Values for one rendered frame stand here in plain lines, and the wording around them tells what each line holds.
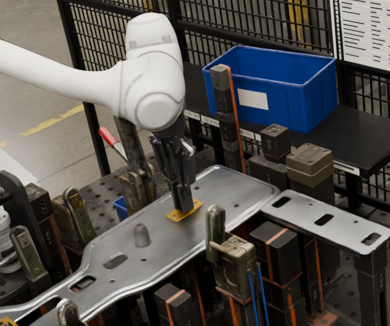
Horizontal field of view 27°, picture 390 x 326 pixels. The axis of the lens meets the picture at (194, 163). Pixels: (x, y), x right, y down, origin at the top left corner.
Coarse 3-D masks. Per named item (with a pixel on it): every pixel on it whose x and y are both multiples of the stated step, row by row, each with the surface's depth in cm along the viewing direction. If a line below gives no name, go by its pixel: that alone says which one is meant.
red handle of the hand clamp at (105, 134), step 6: (102, 132) 190; (108, 132) 190; (108, 138) 189; (114, 138) 189; (114, 144) 189; (120, 150) 188; (120, 156) 188; (126, 162) 188; (138, 168) 186; (144, 174) 186
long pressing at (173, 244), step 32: (192, 192) 188; (224, 192) 185; (256, 192) 183; (128, 224) 180; (160, 224) 178; (192, 224) 176; (224, 224) 174; (96, 256) 172; (128, 256) 170; (160, 256) 168; (192, 256) 167; (64, 288) 164; (96, 288) 162; (128, 288) 161
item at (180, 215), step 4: (196, 200) 182; (196, 204) 180; (200, 204) 180; (180, 208) 179; (192, 208) 179; (196, 208) 179; (172, 212) 179; (176, 212) 179; (180, 212) 178; (188, 212) 178; (168, 216) 178; (172, 216) 178; (180, 216) 177; (184, 216) 177; (176, 220) 176
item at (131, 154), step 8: (120, 120) 179; (128, 120) 178; (120, 128) 180; (128, 128) 182; (120, 136) 182; (128, 136) 183; (136, 136) 183; (128, 144) 182; (136, 144) 184; (128, 152) 183; (136, 152) 185; (128, 160) 184; (136, 160) 185; (144, 160) 185; (136, 168) 184; (144, 168) 186; (144, 176) 188
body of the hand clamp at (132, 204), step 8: (120, 176) 189; (152, 176) 188; (120, 184) 190; (128, 184) 187; (136, 184) 185; (144, 184) 187; (152, 184) 189; (128, 192) 189; (136, 192) 186; (144, 192) 188; (152, 192) 189; (128, 200) 191; (136, 200) 188; (144, 200) 188; (152, 200) 190; (128, 208) 193; (136, 208) 190; (128, 216) 195
